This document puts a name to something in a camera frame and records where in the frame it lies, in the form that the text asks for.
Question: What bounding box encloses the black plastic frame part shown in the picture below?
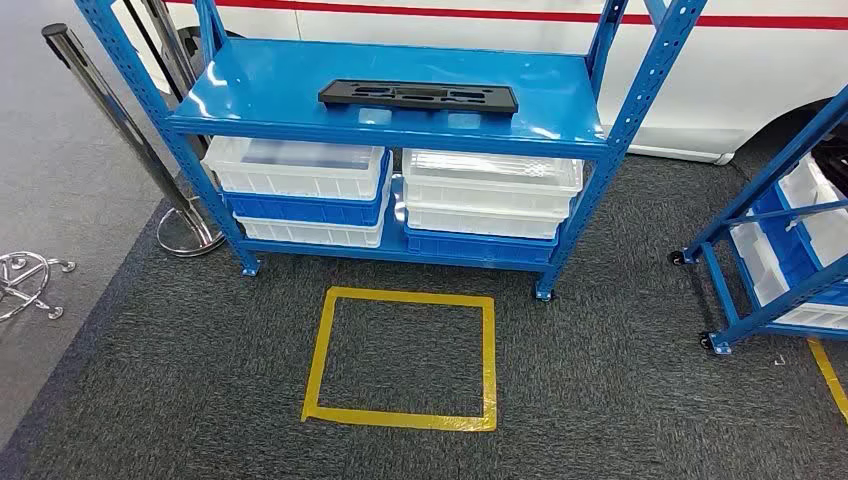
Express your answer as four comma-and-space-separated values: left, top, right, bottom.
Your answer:
317, 79, 520, 118

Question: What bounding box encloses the white car red stripe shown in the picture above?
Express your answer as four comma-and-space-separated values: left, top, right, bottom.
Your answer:
109, 0, 848, 166

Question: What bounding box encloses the chrome stanchion post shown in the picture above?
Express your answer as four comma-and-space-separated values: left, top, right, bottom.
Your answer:
41, 23, 227, 259
121, 0, 212, 155

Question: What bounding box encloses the blue metal shelf rack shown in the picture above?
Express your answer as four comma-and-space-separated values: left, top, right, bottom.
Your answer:
74, 0, 709, 303
669, 84, 848, 356

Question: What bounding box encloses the yellow floor tape square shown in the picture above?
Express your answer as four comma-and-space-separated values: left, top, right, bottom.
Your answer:
301, 286, 498, 433
806, 337, 848, 425

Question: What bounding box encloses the chrome chair base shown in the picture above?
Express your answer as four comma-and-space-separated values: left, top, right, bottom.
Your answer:
0, 251, 77, 324

